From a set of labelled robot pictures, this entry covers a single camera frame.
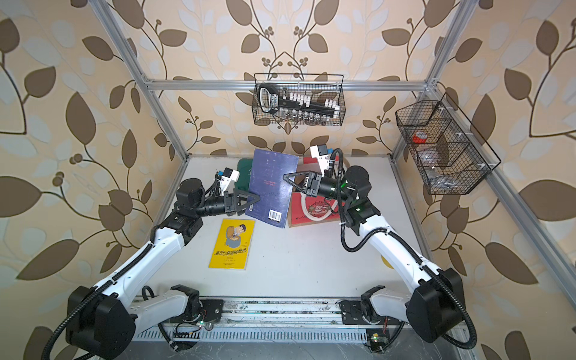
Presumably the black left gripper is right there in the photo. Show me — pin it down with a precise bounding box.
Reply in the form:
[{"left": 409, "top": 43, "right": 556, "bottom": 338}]
[{"left": 191, "top": 192, "right": 257, "bottom": 220}]

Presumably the red tape roll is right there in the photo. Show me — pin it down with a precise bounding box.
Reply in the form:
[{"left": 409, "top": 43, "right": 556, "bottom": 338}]
[{"left": 412, "top": 130, "right": 428, "bottom": 146}]

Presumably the yellow tape roll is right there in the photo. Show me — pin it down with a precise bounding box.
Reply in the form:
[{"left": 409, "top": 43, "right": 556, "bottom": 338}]
[{"left": 381, "top": 256, "right": 395, "bottom": 269}]

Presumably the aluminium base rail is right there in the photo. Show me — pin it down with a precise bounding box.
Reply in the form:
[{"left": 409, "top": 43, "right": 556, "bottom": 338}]
[{"left": 121, "top": 295, "right": 469, "bottom": 345}]

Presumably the black socket wrench set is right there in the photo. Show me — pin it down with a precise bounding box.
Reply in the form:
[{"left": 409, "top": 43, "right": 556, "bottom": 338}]
[{"left": 255, "top": 85, "right": 342, "bottom": 117}]

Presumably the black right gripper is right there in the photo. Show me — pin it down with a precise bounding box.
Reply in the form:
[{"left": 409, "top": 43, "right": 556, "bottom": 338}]
[{"left": 287, "top": 171, "right": 354, "bottom": 206}]

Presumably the burlap canvas bag red front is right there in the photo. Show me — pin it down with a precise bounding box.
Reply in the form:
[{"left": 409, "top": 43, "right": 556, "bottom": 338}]
[{"left": 288, "top": 157, "right": 339, "bottom": 227}]

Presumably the small circuit board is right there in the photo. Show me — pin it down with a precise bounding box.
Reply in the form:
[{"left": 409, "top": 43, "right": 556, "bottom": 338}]
[{"left": 366, "top": 329, "right": 390, "bottom": 353}]

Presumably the black wire basket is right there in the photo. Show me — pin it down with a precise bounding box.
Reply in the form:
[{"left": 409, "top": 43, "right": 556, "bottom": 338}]
[
  {"left": 251, "top": 72, "right": 346, "bottom": 128},
  {"left": 395, "top": 93, "right": 501, "bottom": 195}
]

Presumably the green plastic tool case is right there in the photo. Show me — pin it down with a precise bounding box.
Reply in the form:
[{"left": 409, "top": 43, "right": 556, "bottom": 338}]
[{"left": 235, "top": 158, "right": 253, "bottom": 191}]

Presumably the yellow book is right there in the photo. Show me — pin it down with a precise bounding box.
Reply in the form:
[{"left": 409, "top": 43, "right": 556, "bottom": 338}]
[{"left": 208, "top": 218, "right": 255, "bottom": 270}]

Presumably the aluminium frame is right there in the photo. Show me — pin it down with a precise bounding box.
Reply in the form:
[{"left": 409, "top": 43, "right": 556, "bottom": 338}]
[{"left": 91, "top": 1, "right": 575, "bottom": 308}]

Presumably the black wire basket back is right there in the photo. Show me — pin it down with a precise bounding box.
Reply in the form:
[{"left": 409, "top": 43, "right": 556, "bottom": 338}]
[{"left": 251, "top": 72, "right": 346, "bottom": 128}]

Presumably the black wire basket right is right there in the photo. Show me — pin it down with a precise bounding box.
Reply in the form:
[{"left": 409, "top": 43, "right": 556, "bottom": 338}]
[{"left": 395, "top": 93, "right": 501, "bottom": 195}]

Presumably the worn purple barcode book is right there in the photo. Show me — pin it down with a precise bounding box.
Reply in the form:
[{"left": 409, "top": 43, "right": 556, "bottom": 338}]
[{"left": 246, "top": 149, "right": 299, "bottom": 228}]

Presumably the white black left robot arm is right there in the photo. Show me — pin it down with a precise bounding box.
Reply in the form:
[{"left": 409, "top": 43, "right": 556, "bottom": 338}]
[{"left": 40, "top": 178, "right": 260, "bottom": 359}]

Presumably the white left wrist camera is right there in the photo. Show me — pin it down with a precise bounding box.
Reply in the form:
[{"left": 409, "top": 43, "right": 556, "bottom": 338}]
[{"left": 216, "top": 167, "right": 240, "bottom": 195}]

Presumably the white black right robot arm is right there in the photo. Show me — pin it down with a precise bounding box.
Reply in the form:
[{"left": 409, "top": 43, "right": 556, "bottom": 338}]
[{"left": 283, "top": 148, "right": 478, "bottom": 350}]

